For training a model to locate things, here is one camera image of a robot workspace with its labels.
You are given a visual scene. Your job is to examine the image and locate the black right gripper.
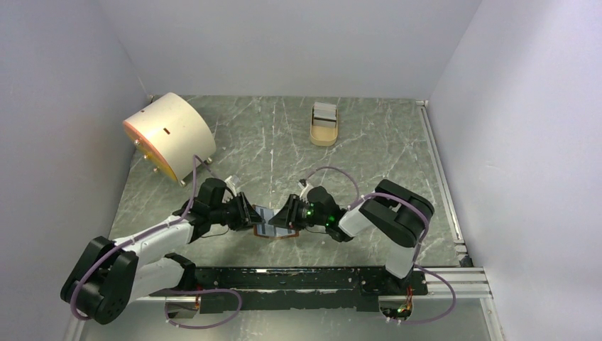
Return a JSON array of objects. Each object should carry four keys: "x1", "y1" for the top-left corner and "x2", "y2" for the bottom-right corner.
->
[{"x1": 268, "y1": 193, "x2": 328, "y2": 231}]

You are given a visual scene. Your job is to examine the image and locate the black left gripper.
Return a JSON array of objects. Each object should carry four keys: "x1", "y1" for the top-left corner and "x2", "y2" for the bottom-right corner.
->
[{"x1": 209, "y1": 191, "x2": 265, "y2": 231}]

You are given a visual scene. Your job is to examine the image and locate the white grey striped card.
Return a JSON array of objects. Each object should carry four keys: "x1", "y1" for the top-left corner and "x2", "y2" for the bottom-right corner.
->
[{"x1": 255, "y1": 205, "x2": 277, "y2": 238}]

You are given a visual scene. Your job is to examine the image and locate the brown leather card holder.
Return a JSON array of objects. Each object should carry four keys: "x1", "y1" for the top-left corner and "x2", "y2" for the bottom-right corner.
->
[{"x1": 253, "y1": 205, "x2": 300, "y2": 239}]

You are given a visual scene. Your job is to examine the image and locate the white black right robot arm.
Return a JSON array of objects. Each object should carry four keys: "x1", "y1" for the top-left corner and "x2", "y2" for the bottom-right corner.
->
[{"x1": 268, "y1": 179, "x2": 434, "y2": 294}]

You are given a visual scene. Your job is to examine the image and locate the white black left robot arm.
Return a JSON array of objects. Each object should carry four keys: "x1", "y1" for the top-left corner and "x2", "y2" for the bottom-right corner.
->
[{"x1": 60, "y1": 178, "x2": 265, "y2": 325}]

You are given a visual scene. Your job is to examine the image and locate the beige card tray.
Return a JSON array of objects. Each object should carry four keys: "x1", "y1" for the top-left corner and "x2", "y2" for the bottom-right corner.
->
[{"x1": 310, "y1": 107, "x2": 339, "y2": 147}]

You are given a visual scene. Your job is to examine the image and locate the white cards in tray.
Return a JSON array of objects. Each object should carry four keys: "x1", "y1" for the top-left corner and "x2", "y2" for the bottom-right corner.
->
[{"x1": 312, "y1": 102, "x2": 337, "y2": 128}]

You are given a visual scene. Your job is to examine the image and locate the beige cylindrical drum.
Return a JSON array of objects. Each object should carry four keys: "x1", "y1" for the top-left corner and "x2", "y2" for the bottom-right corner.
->
[{"x1": 123, "y1": 92, "x2": 217, "y2": 183}]

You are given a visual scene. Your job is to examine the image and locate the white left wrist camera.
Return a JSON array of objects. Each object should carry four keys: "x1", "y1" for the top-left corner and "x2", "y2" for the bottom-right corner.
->
[{"x1": 224, "y1": 175, "x2": 240, "y2": 196}]

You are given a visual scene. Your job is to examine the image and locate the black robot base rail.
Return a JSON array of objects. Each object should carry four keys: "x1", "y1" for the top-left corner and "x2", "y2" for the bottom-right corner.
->
[{"x1": 149, "y1": 266, "x2": 429, "y2": 315}]

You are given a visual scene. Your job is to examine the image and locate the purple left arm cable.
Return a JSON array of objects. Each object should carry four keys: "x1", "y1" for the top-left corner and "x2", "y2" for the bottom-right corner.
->
[{"x1": 69, "y1": 154, "x2": 243, "y2": 330}]

